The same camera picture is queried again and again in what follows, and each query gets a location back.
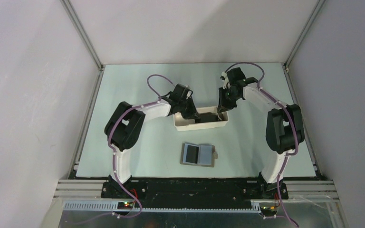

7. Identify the beige card holder wallet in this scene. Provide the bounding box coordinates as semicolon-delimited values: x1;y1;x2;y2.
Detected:
180;142;218;167

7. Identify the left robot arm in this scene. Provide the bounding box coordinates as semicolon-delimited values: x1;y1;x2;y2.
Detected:
105;84;200;198

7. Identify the circuit board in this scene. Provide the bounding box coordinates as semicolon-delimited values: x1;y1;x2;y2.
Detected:
261;206;278;211
117;202;134;209

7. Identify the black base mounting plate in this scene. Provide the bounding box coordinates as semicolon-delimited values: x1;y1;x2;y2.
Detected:
101;177;288;209

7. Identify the aluminium frame rail front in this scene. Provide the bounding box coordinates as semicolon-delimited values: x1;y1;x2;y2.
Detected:
54;180;340;213

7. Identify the right circuit board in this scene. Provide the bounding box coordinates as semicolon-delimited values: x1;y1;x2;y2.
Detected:
261;206;278;211

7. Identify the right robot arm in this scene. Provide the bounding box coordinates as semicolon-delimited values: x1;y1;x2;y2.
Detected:
217;67;305;199

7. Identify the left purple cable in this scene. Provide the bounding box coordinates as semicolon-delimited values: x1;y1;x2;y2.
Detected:
106;74;174;219

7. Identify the white plastic tray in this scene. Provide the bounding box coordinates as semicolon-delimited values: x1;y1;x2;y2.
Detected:
173;106;229;131

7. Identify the black credit cards stack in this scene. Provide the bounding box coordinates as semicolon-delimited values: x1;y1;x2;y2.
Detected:
199;112;224;124

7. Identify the left circuit board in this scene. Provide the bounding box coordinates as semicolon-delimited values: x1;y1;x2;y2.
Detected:
117;202;134;209

